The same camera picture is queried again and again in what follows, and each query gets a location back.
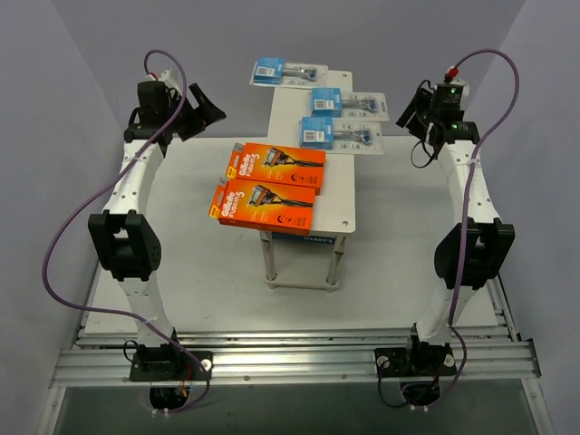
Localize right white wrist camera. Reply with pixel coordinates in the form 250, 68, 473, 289
443, 66, 469, 89

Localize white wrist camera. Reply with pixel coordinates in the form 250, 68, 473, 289
148, 68, 181, 89
443, 66, 469, 89

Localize Gillette SkinGuard blister pack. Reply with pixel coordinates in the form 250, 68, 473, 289
310, 87, 390, 122

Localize aluminium mounting rail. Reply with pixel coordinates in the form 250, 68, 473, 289
51, 327, 541, 387

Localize white two-tier shelf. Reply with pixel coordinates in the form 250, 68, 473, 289
259, 87, 356, 293

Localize purple cable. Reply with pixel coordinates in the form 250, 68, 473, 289
42, 49, 214, 413
402, 48, 520, 409

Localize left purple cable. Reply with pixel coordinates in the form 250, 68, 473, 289
42, 49, 214, 413

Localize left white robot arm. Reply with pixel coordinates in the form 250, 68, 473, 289
88, 80, 226, 380

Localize orange Fusion5 razor box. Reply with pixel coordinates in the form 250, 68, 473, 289
226, 142, 326, 195
208, 179, 316, 236

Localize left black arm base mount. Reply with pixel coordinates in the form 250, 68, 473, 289
129, 347, 213, 382

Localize clear blue-card razor blister pack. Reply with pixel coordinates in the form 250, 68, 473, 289
298, 117, 383, 155

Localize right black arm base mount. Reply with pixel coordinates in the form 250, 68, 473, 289
373, 345, 457, 378

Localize blue Harry's box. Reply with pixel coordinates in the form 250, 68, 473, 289
272, 232, 335, 245

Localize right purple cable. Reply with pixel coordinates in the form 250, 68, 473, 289
402, 48, 520, 409

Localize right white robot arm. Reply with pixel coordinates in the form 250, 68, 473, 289
396, 81, 515, 374

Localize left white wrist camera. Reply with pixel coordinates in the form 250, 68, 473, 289
148, 68, 181, 89

